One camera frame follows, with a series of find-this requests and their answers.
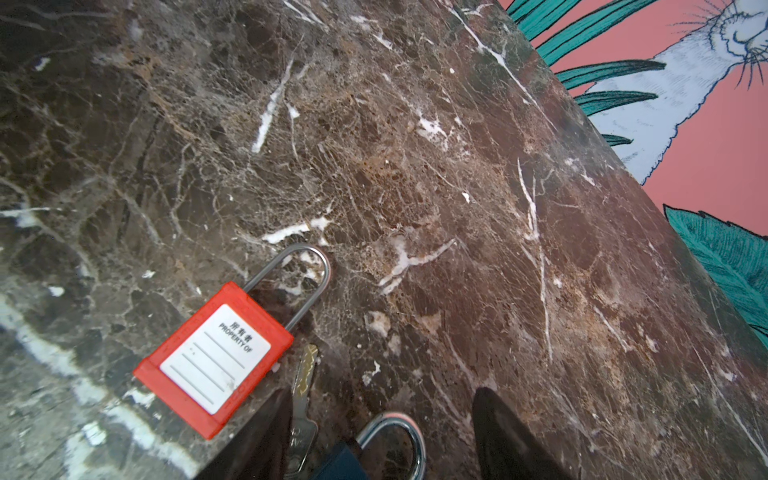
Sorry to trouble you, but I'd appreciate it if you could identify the red padlock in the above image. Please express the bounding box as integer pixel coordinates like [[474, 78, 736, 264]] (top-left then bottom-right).
[[133, 243, 332, 440]]

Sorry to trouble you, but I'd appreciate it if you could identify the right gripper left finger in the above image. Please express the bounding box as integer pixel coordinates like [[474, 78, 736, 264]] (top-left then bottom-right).
[[194, 388, 293, 480]]

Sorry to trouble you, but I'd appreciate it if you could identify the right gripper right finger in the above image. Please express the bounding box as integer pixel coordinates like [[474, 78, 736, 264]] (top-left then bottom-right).
[[472, 387, 571, 479]]

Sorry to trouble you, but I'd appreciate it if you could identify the blue padlock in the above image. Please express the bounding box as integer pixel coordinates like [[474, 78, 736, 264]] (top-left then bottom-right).
[[310, 411, 427, 479]]

